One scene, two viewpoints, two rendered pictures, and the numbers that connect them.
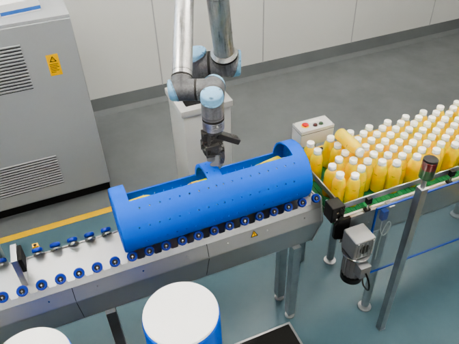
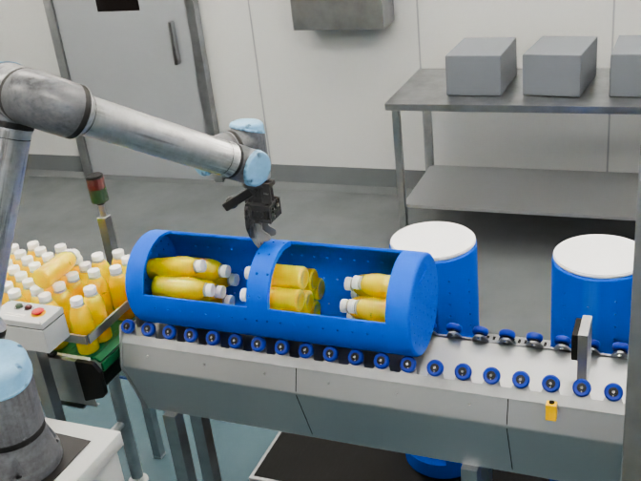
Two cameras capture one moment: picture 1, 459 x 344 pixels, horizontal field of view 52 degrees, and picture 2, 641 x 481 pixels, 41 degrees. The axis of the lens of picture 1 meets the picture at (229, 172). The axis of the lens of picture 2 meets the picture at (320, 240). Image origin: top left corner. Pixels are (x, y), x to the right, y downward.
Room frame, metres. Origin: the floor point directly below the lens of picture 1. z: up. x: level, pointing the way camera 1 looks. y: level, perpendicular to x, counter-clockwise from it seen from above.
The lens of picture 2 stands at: (3.03, 1.76, 2.28)
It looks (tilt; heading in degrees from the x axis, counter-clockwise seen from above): 25 degrees down; 226
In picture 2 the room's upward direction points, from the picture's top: 7 degrees counter-clockwise
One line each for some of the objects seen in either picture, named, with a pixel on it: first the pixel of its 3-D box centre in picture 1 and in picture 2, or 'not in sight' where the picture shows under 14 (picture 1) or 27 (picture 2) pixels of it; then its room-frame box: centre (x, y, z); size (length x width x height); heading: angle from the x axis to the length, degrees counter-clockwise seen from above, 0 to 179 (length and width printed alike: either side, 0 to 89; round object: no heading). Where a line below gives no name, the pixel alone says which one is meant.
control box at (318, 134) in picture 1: (312, 131); (29, 325); (2.12, -0.46, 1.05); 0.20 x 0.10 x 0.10; 111
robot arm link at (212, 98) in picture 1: (212, 105); (248, 142); (1.61, 0.06, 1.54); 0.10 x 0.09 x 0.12; 177
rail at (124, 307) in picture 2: (318, 181); (125, 306); (1.80, -0.44, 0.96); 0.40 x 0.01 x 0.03; 21
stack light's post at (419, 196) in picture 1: (398, 267); (134, 344); (1.58, -0.86, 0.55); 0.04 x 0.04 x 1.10; 21
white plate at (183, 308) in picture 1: (180, 312); (432, 240); (1.02, 0.20, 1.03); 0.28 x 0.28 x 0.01
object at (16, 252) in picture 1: (21, 264); (581, 350); (1.29, 0.87, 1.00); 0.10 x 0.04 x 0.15; 21
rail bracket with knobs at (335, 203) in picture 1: (333, 210); not in sight; (1.60, -0.48, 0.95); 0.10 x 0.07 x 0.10; 21
